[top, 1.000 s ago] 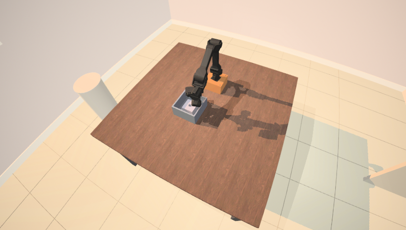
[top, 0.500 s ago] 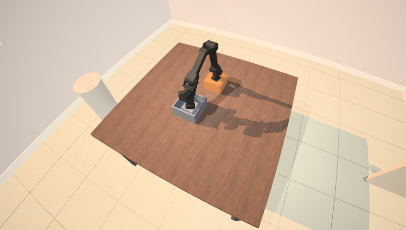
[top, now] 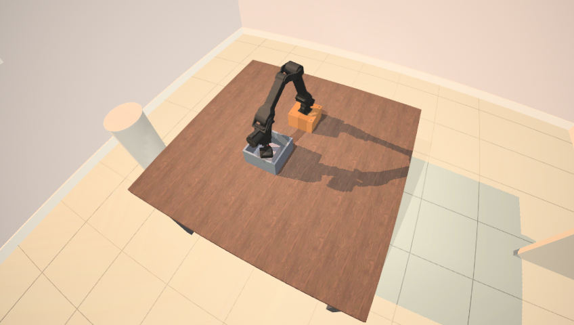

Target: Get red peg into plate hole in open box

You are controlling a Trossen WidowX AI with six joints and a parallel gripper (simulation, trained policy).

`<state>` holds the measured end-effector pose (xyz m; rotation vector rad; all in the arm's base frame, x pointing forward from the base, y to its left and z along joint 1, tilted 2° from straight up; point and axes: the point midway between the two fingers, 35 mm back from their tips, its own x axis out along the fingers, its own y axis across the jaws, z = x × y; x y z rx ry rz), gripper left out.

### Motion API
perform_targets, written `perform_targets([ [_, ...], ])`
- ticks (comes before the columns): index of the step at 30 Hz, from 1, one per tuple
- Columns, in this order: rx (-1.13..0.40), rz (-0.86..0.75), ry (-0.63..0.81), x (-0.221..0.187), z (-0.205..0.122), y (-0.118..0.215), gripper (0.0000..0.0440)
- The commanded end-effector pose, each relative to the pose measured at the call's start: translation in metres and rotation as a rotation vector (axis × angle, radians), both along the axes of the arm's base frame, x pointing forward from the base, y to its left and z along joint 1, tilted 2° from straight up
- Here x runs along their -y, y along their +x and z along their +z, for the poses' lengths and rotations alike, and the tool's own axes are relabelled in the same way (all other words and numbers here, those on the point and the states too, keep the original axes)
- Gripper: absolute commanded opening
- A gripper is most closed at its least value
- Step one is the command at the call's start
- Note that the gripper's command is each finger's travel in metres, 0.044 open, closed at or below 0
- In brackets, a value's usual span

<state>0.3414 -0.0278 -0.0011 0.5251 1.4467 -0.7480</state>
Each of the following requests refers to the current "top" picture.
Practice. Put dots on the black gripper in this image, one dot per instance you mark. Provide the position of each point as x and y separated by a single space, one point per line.
266 152

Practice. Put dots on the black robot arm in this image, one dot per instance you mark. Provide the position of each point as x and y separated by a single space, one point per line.
265 113

